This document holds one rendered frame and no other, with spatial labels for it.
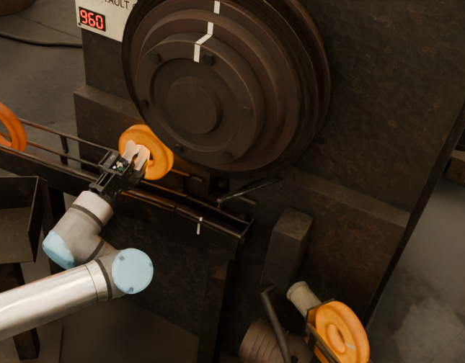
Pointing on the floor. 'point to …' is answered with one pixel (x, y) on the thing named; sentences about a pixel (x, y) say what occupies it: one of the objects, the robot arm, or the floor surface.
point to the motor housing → (270, 345)
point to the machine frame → (311, 163)
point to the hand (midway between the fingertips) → (145, 147)
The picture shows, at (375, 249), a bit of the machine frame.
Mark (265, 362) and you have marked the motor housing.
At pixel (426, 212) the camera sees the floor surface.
